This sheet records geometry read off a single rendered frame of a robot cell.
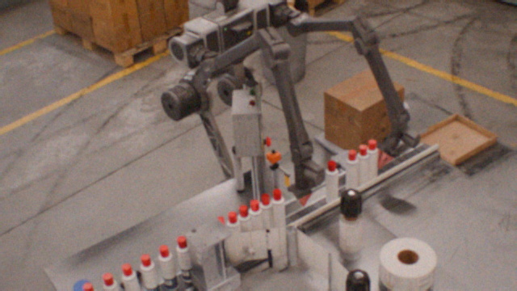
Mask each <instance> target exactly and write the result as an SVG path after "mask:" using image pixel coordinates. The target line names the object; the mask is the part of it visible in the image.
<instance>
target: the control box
mask: <svg viewBox="0 0 517 291"><path fill-rule="evenodd" d="M254 93H255V97H253V98H251V97H249V96H248V94H249V92H248V91H247V90H235V91H233V110H232V118H233V131H234V139H235V146H236V154H237V158H244V157H259V156H262V154H263V130H262V119H261V111H260V91H258V90H255V89H254ZM251 99H252V100H254V103H255V107H254V108H249V107H248V104H249V103H248V102H249V101H250V100H251Z"/></svg>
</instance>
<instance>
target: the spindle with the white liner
mask: <svg viewBox="0 0 517 291"><path fill-rule="evenodd" d="M362 203H363V197H362V196H361V193H360V192H359V191H358V190H355V189H353V188H349V189H347V190H344V191H343V192H342V194H341V197H340V215H339V254H340V256H341V257H343V258H344V259H347V260H354V259H358V258H359V257H360V256H361V254H362V250H361V248H362V244H361V242H362V240H361V236H362V215H361V212H362Z"/></svg>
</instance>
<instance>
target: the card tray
mask: <svg viewBox="0 0 517 291"><path fill-rule="evenodd" d="M420 138H421V139H420V142H419V144H421V143H423V142H424V143H427V144H428V145H429V146H430V147H432V146H434V145H436V144H438V145H439V148H438V149H437V150H438V152H440V158H441V159H444V160H445V161H447V162H449V163H451V164H452V165H453V166H456V165H458V164H459V163H461V162H463V161H464V160H465V159H467V158H471V157H472V156H474V155H475V154H477V153H479V152H481V151H482V150H484V149H486V148H487V147H488V146H491V145H492V144H494V143H495V142H497V138H498V134H494V133H492V132H490V131H488V130H487V129H485V128H483V127H481V126H480V125H478V124H475V123H473V121H471V120H469V119H467V118H465V117H463V116H461V115H459V114H458V113H455V114H453V115H451V116H449V117H448V118H446V119H445V120H442V121H440V122H439V123H437V124H434V125H432V126H431V127H430V128H428V132H426V133H424V134H423V135H421V136H420Z"/></svg>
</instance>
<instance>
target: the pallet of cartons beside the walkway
mask: <svg viewBox="0 0 517 291"><path fill-rule="evenodd" d="M48 3H49V6H50V9H51V12H52V15H53V28H54V31H55V33H56V34H57V35H59V36H61V37H62V38H65V39H67V40H69V41H71V42H73V43H75V44H76V45H78V46H80V47H82V48H84V49H86V50H88V51H91V52H93V53H95V54H97V55H99V56H101V57H103V58H104V59H106V60H108V61H111V62H113V63H115V64H117V65H118V66H121V67H122V68H124V69H127V68H128V67H131V66H133V65H134V63H133V58H132V55H134V54H136V53H139V52H141V51H143V50H145V51H147V52H148V53H152V54H153V55H157V54H159V53H162V52H164V51H166V50H167V49H168V48H167V43H166V39H167V38H170V37H172V36H174V35H178V36H181V35H182V34H183V33H184V26H183V25H184V24H185V23H189V22H191V21H188V20H189V8H188V1H187V0H48ZM72 32H73V33H72ZM74 33H75V34H78V35H79V36H78V35H75V34H74ZM101 46H102V47H105V48H107V49H109V50H111V51H112V52H113V53H112V52H110V51H108V50H106V49H105V48H101Z"/></svg>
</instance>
